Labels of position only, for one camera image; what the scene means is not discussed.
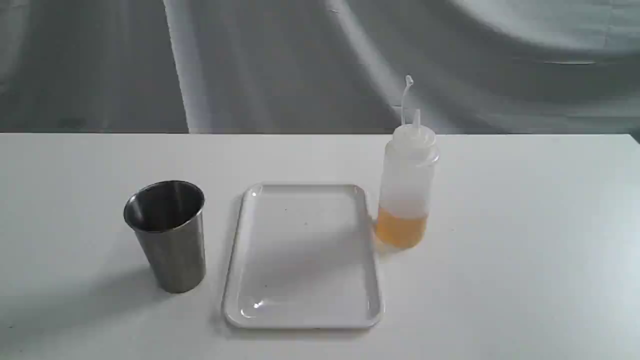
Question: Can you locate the translucent squeeze bottle amber liquid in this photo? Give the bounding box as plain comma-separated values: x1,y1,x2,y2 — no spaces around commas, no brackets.
375,74,440,249

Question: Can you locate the white plastic tray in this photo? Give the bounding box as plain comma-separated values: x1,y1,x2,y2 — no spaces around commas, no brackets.
221,182,385,330

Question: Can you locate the stainless steel cup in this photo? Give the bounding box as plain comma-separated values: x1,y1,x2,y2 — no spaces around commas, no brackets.
123,180,207,294

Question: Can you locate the grey fabric backdrop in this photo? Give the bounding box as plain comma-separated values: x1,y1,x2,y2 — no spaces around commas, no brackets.
1,0,639,134

